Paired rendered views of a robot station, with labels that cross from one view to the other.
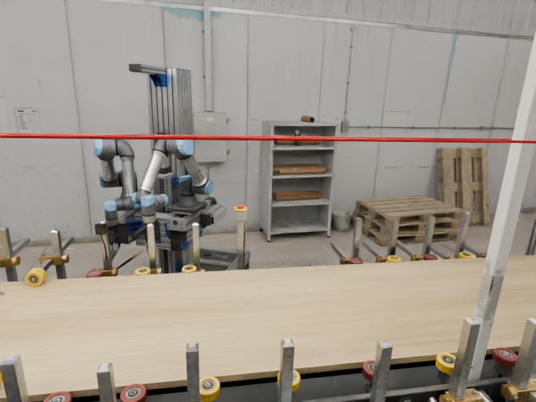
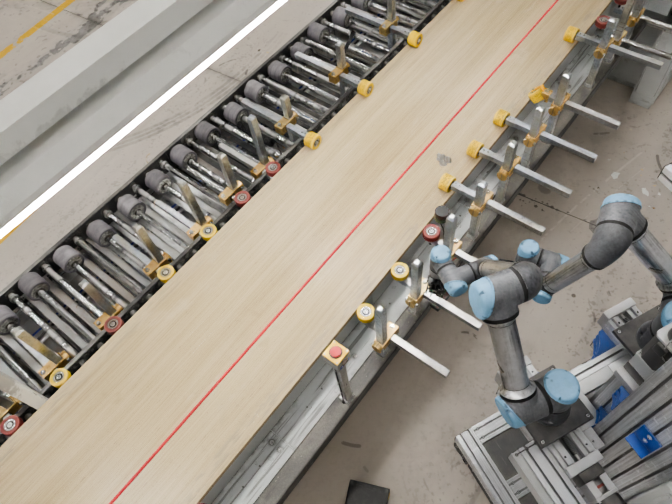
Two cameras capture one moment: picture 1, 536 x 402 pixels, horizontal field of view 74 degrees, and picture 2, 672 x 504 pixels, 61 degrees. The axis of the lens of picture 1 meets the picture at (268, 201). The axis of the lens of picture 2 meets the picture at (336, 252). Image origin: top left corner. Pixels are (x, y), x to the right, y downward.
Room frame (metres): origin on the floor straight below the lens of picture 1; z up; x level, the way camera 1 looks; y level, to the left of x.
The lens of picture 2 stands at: (2.65, -0.21, 3.11)
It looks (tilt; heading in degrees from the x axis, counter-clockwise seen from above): 58 degrees down; 147
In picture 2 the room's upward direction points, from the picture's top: 10 degrees counter-clockwise
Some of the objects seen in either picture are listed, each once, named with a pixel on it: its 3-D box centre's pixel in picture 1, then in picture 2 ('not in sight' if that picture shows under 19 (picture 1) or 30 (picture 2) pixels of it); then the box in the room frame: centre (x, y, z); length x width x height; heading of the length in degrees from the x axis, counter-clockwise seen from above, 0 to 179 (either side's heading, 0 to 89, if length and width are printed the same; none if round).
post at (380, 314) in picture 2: (196, 261); (381, 333); (1.93, 0.41, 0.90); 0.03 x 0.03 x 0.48; 10
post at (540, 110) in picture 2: not in sight; (531, 142); (1.71, 1.64, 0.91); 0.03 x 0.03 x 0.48; 10
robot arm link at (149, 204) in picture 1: (148, 205); (440, 259); (1.97, 0.69, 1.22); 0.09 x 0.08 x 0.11; 160
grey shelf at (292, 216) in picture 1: (297, 180); not in sight; (4.71, -0.38, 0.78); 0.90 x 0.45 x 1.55; 106
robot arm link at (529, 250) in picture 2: (110, 210); (528, 253); (2.15, 1.00, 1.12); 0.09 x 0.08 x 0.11; 23
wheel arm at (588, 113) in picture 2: not in sight; (583, 111); (1.78, 1.95, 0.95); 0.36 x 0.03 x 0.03; 10
